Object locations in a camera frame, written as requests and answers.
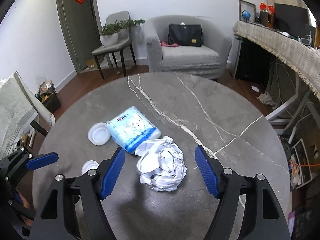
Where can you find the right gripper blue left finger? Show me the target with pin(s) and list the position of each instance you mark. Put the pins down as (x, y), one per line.
(113, 168)

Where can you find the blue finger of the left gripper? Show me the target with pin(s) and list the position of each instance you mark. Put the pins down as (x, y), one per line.
(42, 160)

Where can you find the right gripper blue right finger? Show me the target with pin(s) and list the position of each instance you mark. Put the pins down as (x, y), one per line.
(204, 163)

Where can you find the white plastic lid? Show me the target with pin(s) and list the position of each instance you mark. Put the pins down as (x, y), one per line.
(98, 134)

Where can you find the white paper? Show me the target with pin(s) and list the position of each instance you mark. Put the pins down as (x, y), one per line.
(161, 165)

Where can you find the blue tissue pack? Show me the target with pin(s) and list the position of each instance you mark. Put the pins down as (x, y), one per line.
(131, 128)

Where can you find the basket of items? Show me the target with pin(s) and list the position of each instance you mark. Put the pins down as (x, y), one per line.
(47, 95)

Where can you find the round grey marble table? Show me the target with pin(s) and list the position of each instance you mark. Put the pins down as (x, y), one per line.
(192, 111)

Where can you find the small cardboard box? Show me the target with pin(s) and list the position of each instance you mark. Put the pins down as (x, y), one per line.
(91, 64)

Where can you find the grey armchair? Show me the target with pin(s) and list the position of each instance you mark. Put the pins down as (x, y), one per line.
(209, 60)

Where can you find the potted green plant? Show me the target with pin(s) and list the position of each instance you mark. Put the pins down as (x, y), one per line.
(111, 33)

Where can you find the red cloth on armchair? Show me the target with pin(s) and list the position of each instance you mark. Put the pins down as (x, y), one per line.
(164, 44)

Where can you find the black bag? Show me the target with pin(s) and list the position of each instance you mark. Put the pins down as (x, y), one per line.
(185, 35)

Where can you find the fringed desk cloth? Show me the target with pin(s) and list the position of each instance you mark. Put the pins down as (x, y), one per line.
(303, 60)

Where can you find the grey dining chair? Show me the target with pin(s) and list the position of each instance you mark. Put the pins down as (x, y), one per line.
(118, 47)

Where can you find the grey door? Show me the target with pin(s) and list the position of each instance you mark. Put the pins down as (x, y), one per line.
(80, 30)

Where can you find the small globe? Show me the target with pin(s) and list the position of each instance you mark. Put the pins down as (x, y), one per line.
(246, 15)

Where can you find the wooden speaker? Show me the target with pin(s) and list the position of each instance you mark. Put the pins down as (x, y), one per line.
(266, 19)

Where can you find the black monitor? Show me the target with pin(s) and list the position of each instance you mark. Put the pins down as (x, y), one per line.
(290, 19)

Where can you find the picture frame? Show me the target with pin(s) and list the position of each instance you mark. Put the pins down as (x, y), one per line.
(243, 5)

